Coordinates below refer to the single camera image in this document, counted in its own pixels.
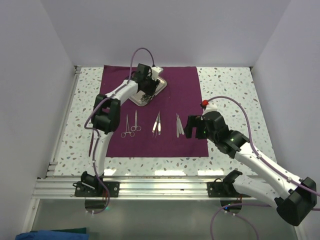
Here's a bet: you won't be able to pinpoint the steel instrument tray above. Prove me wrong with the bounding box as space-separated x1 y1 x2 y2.
129 76 168 107

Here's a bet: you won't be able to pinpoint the broad steel tweezers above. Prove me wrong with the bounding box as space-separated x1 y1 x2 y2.
151 114 158 133
157 112 162 135

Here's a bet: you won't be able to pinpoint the purple surgical cloth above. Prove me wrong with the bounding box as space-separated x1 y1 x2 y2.
106 66 209 158

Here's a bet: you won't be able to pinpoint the thin pointed steel tweezers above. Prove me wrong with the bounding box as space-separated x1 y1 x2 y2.
152 124 159 138

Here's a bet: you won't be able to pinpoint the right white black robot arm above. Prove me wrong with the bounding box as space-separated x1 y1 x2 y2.
184 111 317 227

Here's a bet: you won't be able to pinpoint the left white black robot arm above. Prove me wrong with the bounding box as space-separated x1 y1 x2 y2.
80 63 163 197

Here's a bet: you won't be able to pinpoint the blue cloth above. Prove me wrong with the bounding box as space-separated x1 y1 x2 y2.
15 230 89 240

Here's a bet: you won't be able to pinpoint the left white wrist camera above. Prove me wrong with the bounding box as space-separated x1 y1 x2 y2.
151 66 163 81

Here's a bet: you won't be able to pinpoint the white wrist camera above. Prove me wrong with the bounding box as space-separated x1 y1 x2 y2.
200 100 218 115
151 66 163 81

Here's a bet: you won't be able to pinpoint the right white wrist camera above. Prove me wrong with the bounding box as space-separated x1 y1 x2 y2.
200 100 218 115

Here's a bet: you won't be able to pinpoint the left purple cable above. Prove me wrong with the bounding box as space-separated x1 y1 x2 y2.
83 47 156 215

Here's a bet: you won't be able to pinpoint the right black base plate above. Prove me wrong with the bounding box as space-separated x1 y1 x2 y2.
206 178 250 198

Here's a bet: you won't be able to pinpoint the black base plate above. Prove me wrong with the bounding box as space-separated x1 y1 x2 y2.
206 178 250 198
72 181 120 198

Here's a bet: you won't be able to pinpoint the aluminium front rail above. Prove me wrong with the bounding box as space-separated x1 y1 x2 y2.
31 176 296 201

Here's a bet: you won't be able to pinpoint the aluminium rail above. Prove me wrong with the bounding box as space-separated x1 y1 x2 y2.
46 65 82 177
31 176 296 201

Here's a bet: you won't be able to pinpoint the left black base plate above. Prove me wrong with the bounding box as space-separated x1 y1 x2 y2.
72 181 120 198

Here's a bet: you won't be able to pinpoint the aluminium left side rail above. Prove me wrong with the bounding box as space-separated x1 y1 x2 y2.
46 65 82 177

